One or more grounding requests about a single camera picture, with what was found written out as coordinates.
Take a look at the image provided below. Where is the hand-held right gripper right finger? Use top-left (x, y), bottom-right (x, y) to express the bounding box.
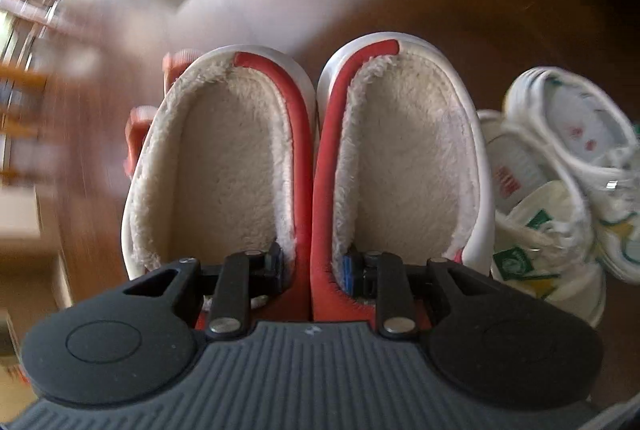
top-left (344, 248), bottom-right (502, 339)

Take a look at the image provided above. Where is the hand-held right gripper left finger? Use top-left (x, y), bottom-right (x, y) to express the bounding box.
top-left (122, 242), bottom-right (285, 339)

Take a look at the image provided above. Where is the red fleece-lined shoe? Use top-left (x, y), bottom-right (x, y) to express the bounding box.
top-left (122, 44), bottom-right (319, 332)
top-left (312, 31), bottom-right (494, 332)

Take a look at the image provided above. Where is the white sneaker with green print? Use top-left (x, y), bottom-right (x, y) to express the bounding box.
top-left (476, 109), bottom-right (609, 329)
top-left (504, 65), bottom-right (640, 284)

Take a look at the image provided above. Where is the wooden furniture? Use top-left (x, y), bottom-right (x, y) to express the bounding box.
top-left (0, 55), bottom-right (57, 183)

